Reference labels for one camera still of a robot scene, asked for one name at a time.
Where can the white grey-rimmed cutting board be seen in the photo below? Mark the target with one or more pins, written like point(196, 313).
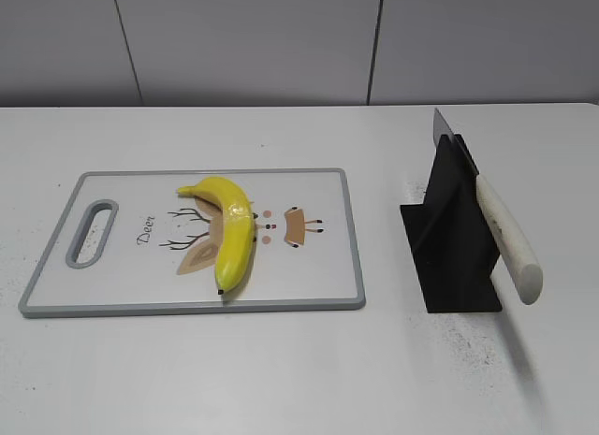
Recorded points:
point(126, 244)

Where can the white-handled kitchen knife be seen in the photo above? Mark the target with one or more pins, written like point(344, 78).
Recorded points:
point(517, 252)

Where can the yellow plastic banana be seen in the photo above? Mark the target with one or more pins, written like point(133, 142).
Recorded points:
point(239, 228)

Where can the black knife stand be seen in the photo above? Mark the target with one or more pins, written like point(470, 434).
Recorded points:
point(451, 244)

